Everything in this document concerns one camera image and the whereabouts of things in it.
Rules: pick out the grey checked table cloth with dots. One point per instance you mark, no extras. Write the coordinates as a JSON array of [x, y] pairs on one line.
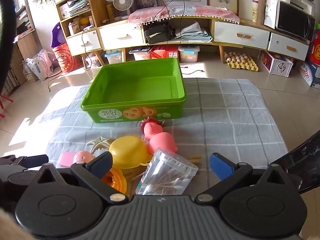
[[225, 116]]

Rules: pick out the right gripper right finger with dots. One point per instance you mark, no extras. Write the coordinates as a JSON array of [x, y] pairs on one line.
[[232, 176]]

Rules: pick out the green plastic cookie box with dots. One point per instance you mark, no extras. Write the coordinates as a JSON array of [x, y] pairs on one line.
[[136, 90]]

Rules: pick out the yellow plastic toy cup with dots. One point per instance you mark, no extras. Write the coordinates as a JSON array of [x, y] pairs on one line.
[[129, 152]]

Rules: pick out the red box under cabinet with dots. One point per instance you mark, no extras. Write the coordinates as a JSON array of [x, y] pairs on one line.
[[164, 51]]

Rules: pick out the pink pig toy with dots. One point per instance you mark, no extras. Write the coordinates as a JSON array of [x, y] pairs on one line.
[[156, 137]]

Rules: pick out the white desk fan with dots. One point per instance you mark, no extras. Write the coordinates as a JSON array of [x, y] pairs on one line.
[[123, 6]]

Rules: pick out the pink capsule ball toy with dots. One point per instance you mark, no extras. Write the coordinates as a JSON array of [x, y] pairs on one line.
[[83, 156]]

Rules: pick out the wooden tv cabinet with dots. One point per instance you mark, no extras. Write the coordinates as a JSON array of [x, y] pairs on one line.
[[85, 32]]

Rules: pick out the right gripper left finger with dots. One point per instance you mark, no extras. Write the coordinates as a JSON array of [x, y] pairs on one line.
[[90, 174]]

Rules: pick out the black microwave oven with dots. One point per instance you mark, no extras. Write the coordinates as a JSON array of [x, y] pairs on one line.
[[288, 19]]

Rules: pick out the white starfish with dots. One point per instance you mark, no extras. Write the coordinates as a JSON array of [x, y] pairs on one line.
[[100, 143]]

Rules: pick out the white plastic shopping bag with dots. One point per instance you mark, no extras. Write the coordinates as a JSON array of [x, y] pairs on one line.
[[41, 65]]

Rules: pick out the pink lace cover cloth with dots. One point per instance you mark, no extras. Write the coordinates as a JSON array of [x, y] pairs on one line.
[[148, 15]]

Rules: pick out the clear cotton swab jar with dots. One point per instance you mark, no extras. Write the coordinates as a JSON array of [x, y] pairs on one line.
[[166, 174]]

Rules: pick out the black bag on shelf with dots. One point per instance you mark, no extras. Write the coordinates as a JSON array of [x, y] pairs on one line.
[[158, 33]]

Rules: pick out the red paper bag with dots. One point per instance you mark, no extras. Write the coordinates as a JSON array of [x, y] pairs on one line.
[[66, 61]]

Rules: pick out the white patterned storage box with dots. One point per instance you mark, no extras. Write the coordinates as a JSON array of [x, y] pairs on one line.
[[276, 64]]

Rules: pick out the pink rectangular box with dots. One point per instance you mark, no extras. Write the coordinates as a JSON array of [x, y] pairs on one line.
[[67, 159]]

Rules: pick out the egg tray with eggs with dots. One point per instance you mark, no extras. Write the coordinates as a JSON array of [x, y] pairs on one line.
[[240, 61]]

